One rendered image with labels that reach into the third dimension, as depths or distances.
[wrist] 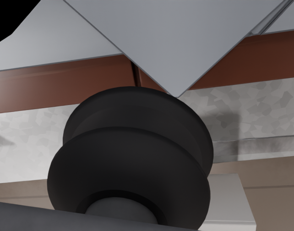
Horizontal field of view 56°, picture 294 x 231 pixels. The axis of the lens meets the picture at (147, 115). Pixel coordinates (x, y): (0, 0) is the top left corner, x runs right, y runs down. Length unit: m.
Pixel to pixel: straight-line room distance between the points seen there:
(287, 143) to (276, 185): 1.05
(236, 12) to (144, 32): 0.06
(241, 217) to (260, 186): 1.08
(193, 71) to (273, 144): 0.29
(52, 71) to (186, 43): 0.11
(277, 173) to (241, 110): 1.07
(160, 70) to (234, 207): 0.28
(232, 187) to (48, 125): 0.30
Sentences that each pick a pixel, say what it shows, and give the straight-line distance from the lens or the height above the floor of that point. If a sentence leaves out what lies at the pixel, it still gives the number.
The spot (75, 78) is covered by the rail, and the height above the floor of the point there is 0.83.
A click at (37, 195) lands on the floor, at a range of 1.61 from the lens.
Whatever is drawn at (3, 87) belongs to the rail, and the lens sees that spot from 0.27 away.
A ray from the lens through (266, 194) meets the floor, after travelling 1.55.
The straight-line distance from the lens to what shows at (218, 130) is 0.44.
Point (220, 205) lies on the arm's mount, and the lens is 0.44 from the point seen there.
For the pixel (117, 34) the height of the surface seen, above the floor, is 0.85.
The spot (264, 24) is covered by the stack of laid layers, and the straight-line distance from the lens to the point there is 0.21.
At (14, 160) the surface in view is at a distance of 0.52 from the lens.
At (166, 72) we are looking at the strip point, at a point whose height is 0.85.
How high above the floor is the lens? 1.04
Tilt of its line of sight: 61 degrees down
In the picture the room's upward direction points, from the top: 175 degrees counter-clockwise
